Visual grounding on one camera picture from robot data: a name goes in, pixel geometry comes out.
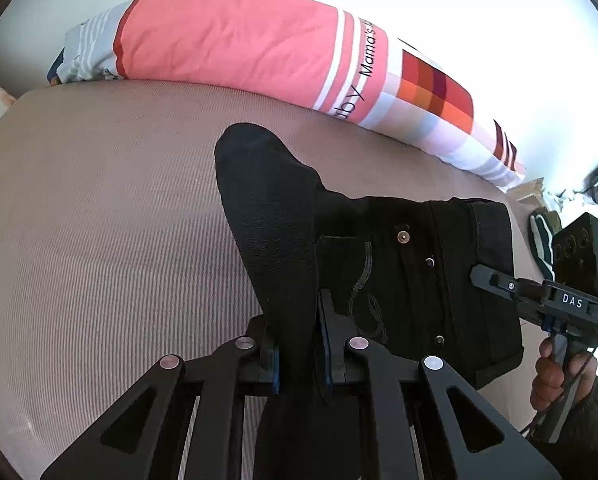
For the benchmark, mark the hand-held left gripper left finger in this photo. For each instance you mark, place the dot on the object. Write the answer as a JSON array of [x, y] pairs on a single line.
[[275, 372]]

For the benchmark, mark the person's right hand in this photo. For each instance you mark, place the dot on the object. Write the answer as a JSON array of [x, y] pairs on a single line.
[[546, 380]]

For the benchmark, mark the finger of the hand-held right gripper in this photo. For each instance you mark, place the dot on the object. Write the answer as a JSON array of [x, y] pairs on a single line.
[[499, 281], [534, 316]]

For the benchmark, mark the black pants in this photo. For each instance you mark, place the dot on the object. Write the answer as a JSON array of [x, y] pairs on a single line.
[[269, 210]]

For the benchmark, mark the dark striped folded garment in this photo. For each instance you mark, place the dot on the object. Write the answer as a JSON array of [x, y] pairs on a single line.
[[541, 240]]

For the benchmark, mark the pink patterned long pillow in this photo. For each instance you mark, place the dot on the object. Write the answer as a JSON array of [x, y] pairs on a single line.
[[239, 45]]

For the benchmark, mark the beige woven bed mat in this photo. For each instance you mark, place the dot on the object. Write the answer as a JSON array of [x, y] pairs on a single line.
[[104, 235]]

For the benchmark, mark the person's right forearm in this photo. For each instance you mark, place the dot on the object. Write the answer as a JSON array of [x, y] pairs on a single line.
[[586, 435]]

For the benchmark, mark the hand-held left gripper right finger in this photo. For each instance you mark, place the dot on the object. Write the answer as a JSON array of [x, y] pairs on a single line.
[[325, 355]]

